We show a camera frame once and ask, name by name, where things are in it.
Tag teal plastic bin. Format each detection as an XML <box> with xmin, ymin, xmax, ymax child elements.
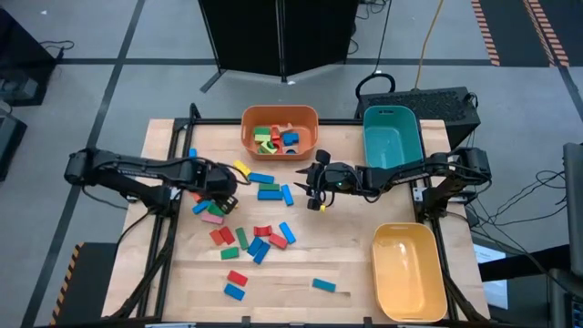
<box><xmin>362</xmin><ymin>105</ymin><xmax>425</xmax><ymax>170</ymax></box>

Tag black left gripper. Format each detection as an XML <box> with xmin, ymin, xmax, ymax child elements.
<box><xmin>199</xmin><ymin>161</ymin><xmax>240</xmax><ymax>216</ymax></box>

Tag grey box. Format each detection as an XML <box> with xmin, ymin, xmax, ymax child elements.
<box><xmin>0</xmin><ymin>77</ymin><xmax>40</xmax><ymax>104</ymax></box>

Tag black mat orange stripes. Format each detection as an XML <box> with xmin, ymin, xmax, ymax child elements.
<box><xmin>471</xmin><ymin>0</ymin><xmax>583</xmax><ymax>68</ymax></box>

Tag long yellow cable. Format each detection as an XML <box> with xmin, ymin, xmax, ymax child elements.
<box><xmin>412</xmin><ymin>0</ymin><xmax>445</xmax><ymax>91</ymax></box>

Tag thin black hanging cable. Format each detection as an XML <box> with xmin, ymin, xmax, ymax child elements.
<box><xmin>372</xmin><ymin>0</ymin><xmax>394</xmax><ymax>77</ymax></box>

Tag black equipment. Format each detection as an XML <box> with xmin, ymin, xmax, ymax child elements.
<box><xmin>0</xmin><ymin>107</ymin><xmax>28</xmax><ymax>182</ymax></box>

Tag teal wooden block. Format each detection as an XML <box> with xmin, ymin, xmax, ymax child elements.
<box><xmin>312</xmin><ymin>277</ymin><xmax>337</xmax><ymax>293</ymax></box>

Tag yellow plastic bin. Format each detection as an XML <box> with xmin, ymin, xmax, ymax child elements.
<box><xmin>370</xmin><ymin>221</ymin><xmax>449</xmax><ymax>323</ymax></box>

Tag black bar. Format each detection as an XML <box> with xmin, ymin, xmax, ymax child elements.
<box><xmin>477</xmin><ymin>243</ymin><xmax>573</xmax><ymax>282</ymax></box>

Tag thick black cable loop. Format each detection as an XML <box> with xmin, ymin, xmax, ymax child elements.
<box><xmin>353</xmin><ymin>71</ymin><xmax>397</xmax><ymax>100</ymax></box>

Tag black perforated computer case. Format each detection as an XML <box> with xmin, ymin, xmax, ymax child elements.
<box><xmin>353</xmin><ymin>85</ymin><xmax>483</xmax><ymax>150</ymax></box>

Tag orange plastic bin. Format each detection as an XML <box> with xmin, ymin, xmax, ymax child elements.
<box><xmin>240</xmin><ymin>105</ymin><xmax>320</xmax><ymax>162</ymax></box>

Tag black mat hazard stripe edge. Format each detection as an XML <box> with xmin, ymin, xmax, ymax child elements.
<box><xmin>48</xmin><ymin>241</ymin><xmax>120</xmax><ymax>328</ymax></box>

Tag dark desk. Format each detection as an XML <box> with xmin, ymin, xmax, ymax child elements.
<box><xmin>0</xmin><ymin>6</ymin><xmax>59</xmax><ymax>108</ymax></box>

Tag white paper sheet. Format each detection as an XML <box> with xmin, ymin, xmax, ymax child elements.
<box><xmin>472</xmin><ymin>243</ymin><xmax>510</xmax><ymax>312</ymax></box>

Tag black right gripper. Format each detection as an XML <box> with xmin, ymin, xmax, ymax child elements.
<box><xmin>293</xmin><ymin>149</ymin><xmax>365</xmax><ymax>211</ymax></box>

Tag dark grey equipment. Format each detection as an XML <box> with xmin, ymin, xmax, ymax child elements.
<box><xmin>547</xmin><ymin>267</ymin><xmax>583</xmax><ymax>328</ymax></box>

